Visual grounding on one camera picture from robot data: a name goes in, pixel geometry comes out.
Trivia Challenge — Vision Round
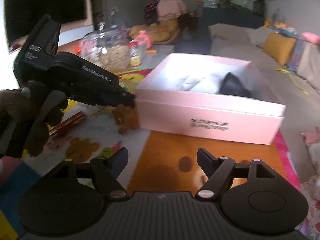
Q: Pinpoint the small red box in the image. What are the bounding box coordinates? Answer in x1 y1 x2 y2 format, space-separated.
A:
49 112 86 138

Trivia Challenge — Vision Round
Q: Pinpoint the brown dog figurine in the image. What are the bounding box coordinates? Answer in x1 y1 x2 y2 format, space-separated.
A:
112 104 139 134

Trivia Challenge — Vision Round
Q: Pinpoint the black cylindrical cup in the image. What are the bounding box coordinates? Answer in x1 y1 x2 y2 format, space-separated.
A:
219 73 252 98

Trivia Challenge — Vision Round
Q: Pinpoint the white product box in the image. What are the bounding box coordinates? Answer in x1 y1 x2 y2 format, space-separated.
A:
172 76 221 94

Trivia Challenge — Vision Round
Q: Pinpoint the left hand on gripper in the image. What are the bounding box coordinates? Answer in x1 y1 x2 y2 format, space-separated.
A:
1 89 68 159

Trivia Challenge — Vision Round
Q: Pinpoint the glass jar of peanuts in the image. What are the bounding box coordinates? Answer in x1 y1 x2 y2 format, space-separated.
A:
80 22 130 70

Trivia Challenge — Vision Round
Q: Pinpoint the colourful cartoon play mat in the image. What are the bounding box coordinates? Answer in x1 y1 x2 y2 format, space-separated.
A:
0 67 302 240

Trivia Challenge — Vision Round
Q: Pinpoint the small red-lid jar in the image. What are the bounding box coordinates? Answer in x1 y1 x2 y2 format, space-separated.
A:
127 41 142 67

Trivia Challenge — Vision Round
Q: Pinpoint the pink open gift box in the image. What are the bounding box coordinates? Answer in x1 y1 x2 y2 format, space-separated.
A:
135 53 286 145

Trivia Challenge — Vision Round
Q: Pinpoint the black television screen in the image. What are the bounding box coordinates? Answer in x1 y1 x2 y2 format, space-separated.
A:
5 0 87 45

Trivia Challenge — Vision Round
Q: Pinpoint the white low coffee table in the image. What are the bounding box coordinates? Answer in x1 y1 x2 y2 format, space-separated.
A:
129 44 175 69

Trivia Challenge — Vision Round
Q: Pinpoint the pink toy pig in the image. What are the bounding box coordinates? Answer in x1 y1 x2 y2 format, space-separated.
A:
134 30 153 49

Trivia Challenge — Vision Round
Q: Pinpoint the pink floral blanket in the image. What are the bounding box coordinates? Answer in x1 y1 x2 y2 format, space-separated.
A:
301 127 319 239

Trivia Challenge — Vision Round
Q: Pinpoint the yellow beanbag chair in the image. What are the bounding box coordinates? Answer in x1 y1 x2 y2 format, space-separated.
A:
129 18 180 45

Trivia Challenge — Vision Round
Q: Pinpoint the beige covered sofa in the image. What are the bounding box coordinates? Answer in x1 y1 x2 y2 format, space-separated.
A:
207 24 319 182

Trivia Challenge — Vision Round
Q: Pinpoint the pink clothes pile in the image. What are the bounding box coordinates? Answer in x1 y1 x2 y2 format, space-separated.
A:
157 0 188 21

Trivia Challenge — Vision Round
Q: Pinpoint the yellow cushion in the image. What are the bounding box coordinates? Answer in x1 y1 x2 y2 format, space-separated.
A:
263 33 297 67

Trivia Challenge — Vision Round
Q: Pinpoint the pink plush toy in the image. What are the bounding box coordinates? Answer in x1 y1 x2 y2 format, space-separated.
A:
302 32 320 46

